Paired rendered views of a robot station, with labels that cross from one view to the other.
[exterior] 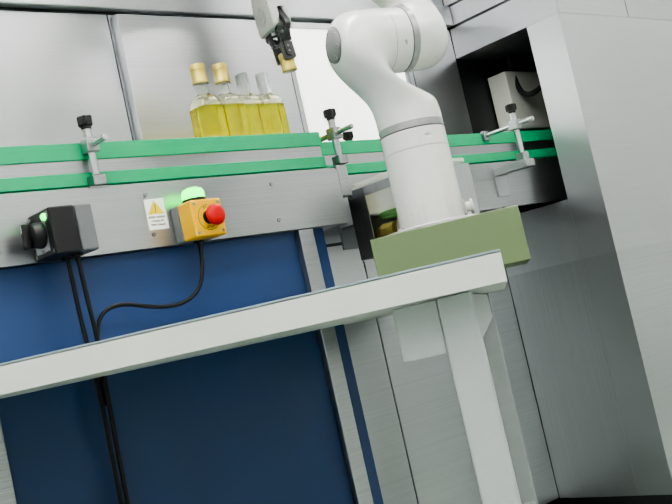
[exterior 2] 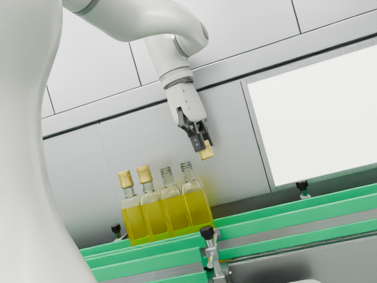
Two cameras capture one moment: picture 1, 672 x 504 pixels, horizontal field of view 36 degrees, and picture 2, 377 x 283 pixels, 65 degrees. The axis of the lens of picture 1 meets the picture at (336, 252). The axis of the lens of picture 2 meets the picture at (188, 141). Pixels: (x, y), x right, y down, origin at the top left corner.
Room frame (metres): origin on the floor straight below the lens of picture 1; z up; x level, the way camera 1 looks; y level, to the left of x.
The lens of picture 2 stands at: (1.90, -0.56, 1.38)
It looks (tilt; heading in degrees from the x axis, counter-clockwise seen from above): 1 degrees down; 53
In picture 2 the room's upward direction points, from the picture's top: 16 degrees counter-clockwise
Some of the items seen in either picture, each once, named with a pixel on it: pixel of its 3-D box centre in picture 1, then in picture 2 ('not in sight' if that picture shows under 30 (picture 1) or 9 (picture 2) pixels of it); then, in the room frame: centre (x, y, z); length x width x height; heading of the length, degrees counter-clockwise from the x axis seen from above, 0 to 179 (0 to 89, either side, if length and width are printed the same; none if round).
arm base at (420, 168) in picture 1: (423, 182); not in sight; (1.90, -0.18, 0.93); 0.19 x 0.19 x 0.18
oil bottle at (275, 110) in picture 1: (275, 139); (201, 218); (2.35, 0.08, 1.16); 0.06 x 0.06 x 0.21; 43
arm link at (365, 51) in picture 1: (382, 72); not in sight; (1.89, -0.15, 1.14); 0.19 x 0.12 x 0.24; 116
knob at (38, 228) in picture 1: (31, 236); not in sight; (1.72, 0.48, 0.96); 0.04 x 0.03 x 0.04; 42
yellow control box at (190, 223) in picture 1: (199, 221); not in sight; (1.95, 0.24, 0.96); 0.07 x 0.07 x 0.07; 42
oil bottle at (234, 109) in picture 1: (235, 141); (160, 227); (2.27, 0.16, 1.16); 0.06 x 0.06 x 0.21; 43
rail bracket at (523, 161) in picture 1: (512, 148); not in sight; (2.72, -0.51, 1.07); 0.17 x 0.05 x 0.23; 42
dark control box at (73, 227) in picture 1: (63, 234); not in sight; (1.75, 0.44, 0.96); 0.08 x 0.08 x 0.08; 42
